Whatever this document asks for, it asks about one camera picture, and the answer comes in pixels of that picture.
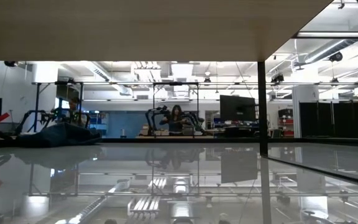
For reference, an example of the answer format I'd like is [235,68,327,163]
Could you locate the person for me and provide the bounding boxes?
[159,105,188,137]
[68,96,82,126]

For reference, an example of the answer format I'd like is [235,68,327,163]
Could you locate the background wooden table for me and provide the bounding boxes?
[135,134,214,139]

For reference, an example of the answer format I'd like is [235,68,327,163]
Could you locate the black monitor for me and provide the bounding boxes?
[219,95,257,123]

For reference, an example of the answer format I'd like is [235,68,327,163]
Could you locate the wooden board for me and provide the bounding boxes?
[0,0,358,187]

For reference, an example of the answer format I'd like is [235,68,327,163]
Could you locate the red storage bins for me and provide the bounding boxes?
[278,108,295,138]

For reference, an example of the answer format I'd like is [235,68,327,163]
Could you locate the dark blue cloth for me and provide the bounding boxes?
[16,121,103,149]

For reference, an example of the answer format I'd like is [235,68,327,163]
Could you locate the long ceiling light fixture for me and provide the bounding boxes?
[296,30,358,39]

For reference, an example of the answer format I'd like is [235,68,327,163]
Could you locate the black partition wall panels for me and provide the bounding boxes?
[299,101,358,139]

